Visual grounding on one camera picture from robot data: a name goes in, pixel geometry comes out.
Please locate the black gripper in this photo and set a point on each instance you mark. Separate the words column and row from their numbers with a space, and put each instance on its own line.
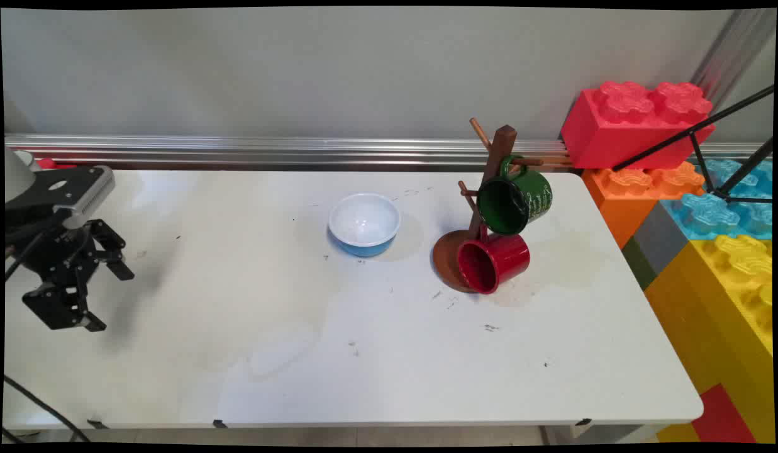
column 43, row 245

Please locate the green enamel mug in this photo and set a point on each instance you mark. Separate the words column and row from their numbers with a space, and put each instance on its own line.
column 527, row 195

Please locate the small red object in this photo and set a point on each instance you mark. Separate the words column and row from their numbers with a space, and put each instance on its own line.
column 55, row 165

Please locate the blue and white bowl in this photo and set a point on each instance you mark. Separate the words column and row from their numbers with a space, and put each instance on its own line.
column 363, row 220

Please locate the red enamel mug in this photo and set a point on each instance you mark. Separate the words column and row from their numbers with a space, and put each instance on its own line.
column 502, row 258

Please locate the brown wooden mug tree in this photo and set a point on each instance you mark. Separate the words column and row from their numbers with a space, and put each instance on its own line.
column 499, row 141

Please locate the big orange toy brick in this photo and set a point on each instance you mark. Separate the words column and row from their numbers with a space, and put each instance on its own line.
column 621, row 201

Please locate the big red toy brick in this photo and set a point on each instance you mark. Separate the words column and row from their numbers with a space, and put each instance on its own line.
column 615, row 132

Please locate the big dark green toy brick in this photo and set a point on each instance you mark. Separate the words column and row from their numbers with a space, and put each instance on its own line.
column 639, row 264

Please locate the big grey toy brick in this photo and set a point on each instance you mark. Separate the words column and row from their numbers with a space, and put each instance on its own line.
column 659, row 239

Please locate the big cyan toy brick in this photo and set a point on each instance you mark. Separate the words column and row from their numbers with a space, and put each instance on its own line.
column 709, row 214

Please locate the black tripod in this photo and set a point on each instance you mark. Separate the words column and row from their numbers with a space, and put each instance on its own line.
column 697, row 128

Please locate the big yellow toy brick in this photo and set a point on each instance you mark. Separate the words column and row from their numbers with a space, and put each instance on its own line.
column 716, row 314

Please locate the flat red toy brick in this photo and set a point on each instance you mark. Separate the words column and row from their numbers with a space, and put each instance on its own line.
column 722, row 415

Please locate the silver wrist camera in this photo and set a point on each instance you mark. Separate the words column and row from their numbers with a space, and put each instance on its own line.
column 90, row 198

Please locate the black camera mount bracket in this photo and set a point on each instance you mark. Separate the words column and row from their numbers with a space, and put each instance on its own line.
column 39, row 192

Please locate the horizontal aluminium rail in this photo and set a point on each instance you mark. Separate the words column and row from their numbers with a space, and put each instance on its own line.
column 238, row 151

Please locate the slanted aluminium post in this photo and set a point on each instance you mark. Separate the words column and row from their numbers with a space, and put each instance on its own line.
column 734, row 50

